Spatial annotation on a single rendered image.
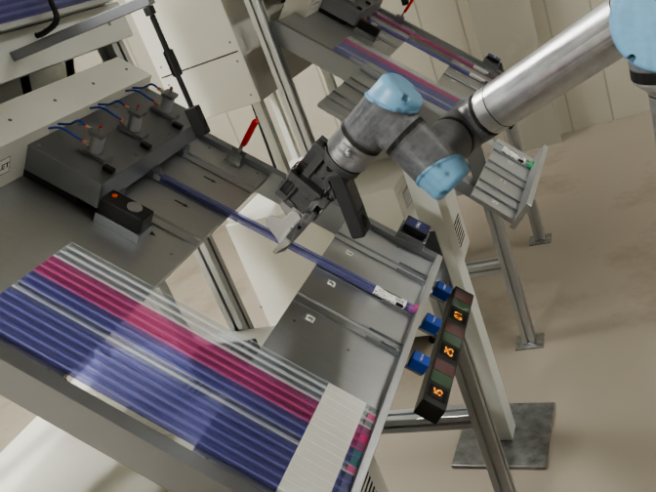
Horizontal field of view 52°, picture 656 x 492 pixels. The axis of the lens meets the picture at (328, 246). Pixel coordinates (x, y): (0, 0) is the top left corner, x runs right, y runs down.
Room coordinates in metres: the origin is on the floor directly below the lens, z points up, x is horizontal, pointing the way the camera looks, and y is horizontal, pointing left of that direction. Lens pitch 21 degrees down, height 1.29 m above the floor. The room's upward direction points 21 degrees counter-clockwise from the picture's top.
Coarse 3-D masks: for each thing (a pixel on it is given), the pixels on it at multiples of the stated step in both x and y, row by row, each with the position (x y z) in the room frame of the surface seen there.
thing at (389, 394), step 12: (432, 264) 1.18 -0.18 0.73; (432, 276) 1.12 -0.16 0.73; (420, 300) 1.06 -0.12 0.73; (420, 312) 1.01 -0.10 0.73; (408, 336) 0.95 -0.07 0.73; (408, 348) 0.92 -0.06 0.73; (396, 360) 0.91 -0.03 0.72; (396, 372) 0.87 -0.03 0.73; (396, 384) 0.84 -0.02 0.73; (384, 396) 0.83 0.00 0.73; (384, 408) 0.80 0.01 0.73; (384, 420) 0.78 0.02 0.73; (372, 432) 0.75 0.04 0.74; (372, 444) 0.73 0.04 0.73; (372, 456) 0.71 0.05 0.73; (360, 468) 0.69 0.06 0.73; (360, 480) 0.68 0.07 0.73
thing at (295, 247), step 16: (192, 192) 1.18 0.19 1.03; (224, 208) 1.16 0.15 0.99; (240, 224) 1.14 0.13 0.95; (256, 224) 1.14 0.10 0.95; (272, 240) 1.12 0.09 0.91; (304, 256) 1.10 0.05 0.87; (320, 256) 1.10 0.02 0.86; (336, 272) 1.08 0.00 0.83; (352, 272) 1.08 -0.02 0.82; (368, 288) 1.06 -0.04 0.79
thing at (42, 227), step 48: (192, 144) 1.35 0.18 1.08; (0, 192) 1.05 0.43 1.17; (48, 192) 1.08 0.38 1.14; (144, 192) 1.16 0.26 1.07; (240, 192) 1.24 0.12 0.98; (0, 240) 0.95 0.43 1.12; (48, 240) 0.98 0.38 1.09; (96, 240) 1.00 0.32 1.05; (144, 240) 1.03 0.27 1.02; (192, 240) 1.07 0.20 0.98; (0, 288) 0.86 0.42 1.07
